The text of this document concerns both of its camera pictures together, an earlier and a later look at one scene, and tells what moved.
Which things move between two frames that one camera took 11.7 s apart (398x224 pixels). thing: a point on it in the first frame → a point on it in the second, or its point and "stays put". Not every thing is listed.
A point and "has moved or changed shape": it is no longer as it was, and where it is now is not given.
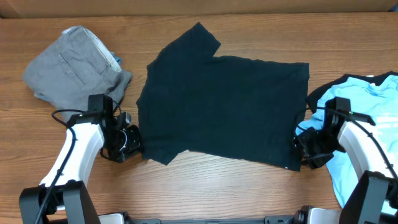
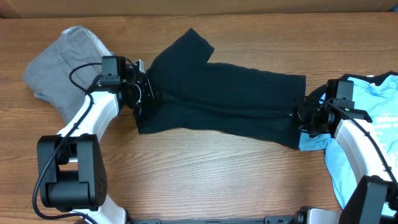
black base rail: [278, 220] stays put
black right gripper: [313, 161] → [310, 101]
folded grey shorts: [76, 65] stays put
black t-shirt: [234, 107] has moved or changed shape
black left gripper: [135, 143] → [150, 96]
